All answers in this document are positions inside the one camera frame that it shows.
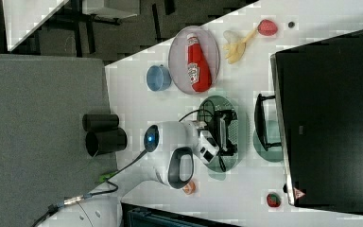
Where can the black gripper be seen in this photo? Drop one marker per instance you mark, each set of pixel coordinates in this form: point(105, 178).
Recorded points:
point(223, 120)

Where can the mint green oval strainer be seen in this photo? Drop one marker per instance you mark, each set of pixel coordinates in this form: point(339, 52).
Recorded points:
point(223, 165)

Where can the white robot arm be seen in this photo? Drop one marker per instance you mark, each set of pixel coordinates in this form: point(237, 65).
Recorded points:
point(168, 158)

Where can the red ketchup bottle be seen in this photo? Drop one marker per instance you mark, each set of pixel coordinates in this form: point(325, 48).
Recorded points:
point(198, 69)

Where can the mint green mug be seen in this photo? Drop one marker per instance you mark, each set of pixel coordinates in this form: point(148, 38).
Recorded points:
point(273, 154)

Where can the peeled toy banana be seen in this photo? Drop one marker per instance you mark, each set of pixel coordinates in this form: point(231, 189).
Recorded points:
point(236, 45)

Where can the blue round bowl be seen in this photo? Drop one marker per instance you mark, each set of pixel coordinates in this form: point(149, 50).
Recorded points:
point(158, 78)

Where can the toy orange half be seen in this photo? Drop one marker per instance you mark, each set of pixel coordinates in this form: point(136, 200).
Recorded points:
point(190, 188)

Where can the small red toy strawberry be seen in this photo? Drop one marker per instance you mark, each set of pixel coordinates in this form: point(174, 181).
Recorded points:
point(273, 200)

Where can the toy strawberry near banana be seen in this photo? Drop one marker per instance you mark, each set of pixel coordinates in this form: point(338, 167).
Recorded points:
point(267, 28)

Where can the black silver toaster oven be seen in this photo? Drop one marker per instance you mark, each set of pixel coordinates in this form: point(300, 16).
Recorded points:
point(318, 92)

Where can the large black cup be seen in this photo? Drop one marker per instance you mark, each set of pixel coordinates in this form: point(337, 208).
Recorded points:
point(103, 142)

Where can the small black cup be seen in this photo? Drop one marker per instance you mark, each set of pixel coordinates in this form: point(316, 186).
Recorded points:
point(100, 122)

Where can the green slotted spatula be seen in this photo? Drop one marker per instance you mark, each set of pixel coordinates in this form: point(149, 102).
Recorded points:
point(107, 177)

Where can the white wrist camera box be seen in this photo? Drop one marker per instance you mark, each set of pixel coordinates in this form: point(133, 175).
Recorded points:
point(208, 147)

